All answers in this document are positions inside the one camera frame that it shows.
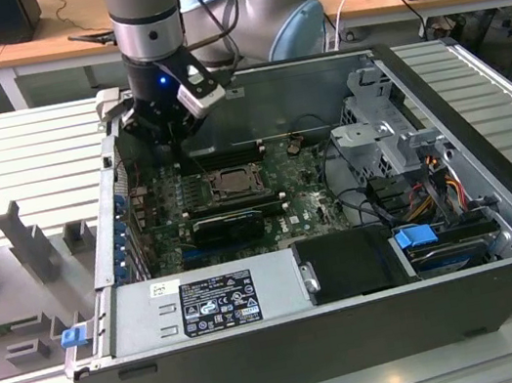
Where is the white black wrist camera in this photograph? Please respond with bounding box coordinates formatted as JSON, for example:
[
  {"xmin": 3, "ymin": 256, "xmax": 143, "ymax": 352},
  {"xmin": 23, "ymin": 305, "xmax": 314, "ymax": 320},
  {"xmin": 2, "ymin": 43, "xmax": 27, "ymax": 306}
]
[{"xmin": 170, "ymin": 56, "xmax": 230, "ymax": 119}]

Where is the black wire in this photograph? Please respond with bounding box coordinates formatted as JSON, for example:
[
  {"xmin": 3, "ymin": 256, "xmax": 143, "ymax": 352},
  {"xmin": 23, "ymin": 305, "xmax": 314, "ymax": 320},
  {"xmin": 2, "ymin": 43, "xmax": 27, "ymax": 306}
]
[{"xmin": 319, "ymin": 129, "xmax": 395, "ymax": 234}]

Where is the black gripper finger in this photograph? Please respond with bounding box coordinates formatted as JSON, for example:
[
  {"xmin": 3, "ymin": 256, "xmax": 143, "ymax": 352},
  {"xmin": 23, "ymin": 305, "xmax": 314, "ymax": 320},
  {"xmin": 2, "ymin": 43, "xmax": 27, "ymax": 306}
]
[
  {"xmin": 175, "ymin": 109, "xmax": 218, "ymax": 176},
  {"xmin": 117, "ymin": 93, "xmax": 189, "ymax": 186}
]

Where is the grey parts rack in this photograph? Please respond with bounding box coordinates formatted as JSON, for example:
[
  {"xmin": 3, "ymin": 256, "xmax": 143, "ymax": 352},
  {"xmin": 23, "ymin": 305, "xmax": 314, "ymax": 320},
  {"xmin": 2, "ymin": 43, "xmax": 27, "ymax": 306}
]
[{"xmin": 0, "ymin": 185, "xmax": 123, "ymax": 383}]

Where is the coin battery holder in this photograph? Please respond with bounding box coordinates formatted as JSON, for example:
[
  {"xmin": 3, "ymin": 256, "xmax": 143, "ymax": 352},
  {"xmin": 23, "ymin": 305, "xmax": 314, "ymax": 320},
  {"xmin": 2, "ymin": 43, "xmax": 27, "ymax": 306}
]
[{"xmin": 281, "ymin": 137, "xmax": 304, "ymax": 156}]

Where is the white cable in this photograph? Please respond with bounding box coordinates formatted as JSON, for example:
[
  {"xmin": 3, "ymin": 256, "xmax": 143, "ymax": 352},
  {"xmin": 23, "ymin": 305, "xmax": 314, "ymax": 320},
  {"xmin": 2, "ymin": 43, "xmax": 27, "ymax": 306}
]
[{"xmin": 328, "ymin": 0, "xmax": 373, "ymax": 52}]

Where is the black RAM slot bank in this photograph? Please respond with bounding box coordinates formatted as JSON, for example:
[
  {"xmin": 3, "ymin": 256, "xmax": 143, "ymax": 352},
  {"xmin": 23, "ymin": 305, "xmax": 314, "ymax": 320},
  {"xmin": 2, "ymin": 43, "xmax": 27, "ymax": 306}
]
[
  {"xmin": 188, "ymin": 135, "xmax": 268, "ymax": 175},
  {"xmin": 178, "ymin": 186, "xmax": 290, "ymax": 230}
]

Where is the grey case release latch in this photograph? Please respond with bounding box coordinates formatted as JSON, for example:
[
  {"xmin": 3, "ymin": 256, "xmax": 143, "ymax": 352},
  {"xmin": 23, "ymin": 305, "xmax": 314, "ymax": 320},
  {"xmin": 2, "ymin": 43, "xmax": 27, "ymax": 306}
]
[{"xmin": 92, "ymin": 87, "xmax": 126, "ymax": 126}]

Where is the silver power supply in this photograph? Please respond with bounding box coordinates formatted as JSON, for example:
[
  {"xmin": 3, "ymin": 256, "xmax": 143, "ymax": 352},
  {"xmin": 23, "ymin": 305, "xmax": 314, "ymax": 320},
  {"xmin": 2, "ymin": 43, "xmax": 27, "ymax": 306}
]
[{"xmin": 101, "ymin": 245, "xmax": 320, "ymax": 362}]

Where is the silver drive cage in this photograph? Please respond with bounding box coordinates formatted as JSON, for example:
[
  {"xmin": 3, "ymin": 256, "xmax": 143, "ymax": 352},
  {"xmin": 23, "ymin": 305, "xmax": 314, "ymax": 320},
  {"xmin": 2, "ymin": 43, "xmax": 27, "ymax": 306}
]
[{"xmin": 317, "ymin": 53, "xmax": 461, "ymax": 188}]

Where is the black PC case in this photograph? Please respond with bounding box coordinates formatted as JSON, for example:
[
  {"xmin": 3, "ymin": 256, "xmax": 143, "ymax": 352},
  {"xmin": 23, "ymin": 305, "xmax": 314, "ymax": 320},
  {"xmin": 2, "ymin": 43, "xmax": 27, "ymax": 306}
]
[{"xmin": 17, "ymin": 18, "xmax": 512, "ymax": 383}]

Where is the black plastic shroud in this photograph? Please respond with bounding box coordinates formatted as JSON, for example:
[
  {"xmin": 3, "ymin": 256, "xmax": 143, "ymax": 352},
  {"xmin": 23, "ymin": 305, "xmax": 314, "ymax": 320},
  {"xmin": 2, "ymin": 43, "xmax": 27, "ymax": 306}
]
[{"xmin": 288, "ymin": 218, "xmax": 423, "ymax": 310}]

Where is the yellow red wire bundle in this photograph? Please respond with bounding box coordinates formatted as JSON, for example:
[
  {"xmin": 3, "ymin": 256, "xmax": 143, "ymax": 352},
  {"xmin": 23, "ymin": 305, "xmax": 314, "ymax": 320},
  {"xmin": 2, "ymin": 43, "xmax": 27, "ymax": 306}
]
[{"xmin": 400, "ymin": 154, "xmax": 472, "ymax": 221}]

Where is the blue latch clip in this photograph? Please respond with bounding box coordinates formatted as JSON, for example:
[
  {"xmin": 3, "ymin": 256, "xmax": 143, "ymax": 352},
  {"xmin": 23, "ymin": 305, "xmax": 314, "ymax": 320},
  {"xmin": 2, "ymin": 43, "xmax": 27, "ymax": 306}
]
[{"xmin": 60, "ymin": 325, "xmax": 89, "ymax": 350}]

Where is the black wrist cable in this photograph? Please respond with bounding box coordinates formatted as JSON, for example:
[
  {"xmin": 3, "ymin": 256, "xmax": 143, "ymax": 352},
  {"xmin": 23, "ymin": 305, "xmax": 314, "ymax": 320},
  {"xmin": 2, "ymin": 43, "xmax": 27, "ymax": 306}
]
[{"xmin": 177, "ymin": 0, "xmax": 255, "ymax": 73}]

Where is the CPU socket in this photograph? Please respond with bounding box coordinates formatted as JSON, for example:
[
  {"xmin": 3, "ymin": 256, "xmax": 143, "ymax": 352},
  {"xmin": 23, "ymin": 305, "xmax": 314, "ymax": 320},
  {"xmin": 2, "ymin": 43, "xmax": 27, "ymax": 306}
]
[{"xmin": 202, "ymin": 159, "xmax": 271, "ymax": 205}]

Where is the green motherboard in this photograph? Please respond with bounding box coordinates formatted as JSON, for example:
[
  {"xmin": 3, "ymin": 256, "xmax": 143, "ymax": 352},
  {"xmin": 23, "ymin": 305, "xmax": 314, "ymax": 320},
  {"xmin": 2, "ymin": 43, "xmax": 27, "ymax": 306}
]
[{"xmin": 125, "ymin": 126, "xmax": 379, "ymax": 279}]

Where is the black graphics card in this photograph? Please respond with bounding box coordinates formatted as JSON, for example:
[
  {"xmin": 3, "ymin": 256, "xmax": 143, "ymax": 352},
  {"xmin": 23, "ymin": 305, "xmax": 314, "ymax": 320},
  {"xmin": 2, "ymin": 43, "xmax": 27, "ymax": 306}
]
[{"xmin": 190, "ymin": 207, "xmax": 268, "ymax": 252}]

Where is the hard disk blue carrier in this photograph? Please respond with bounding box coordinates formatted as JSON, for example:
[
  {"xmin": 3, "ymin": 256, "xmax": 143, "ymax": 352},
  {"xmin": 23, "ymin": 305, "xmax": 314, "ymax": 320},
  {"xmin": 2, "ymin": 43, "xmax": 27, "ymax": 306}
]
[{"xmin": 391, "ymin": 212, "xmax": 497, "ymax": 284}]

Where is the blue slot retainer strip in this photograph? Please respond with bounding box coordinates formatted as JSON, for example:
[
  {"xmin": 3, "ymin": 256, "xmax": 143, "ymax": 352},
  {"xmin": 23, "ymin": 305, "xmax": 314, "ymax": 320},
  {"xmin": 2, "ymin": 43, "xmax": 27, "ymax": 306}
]
[{"xmin": 105, "ymin": 189, "xmax": 142, "ymax": 281}]

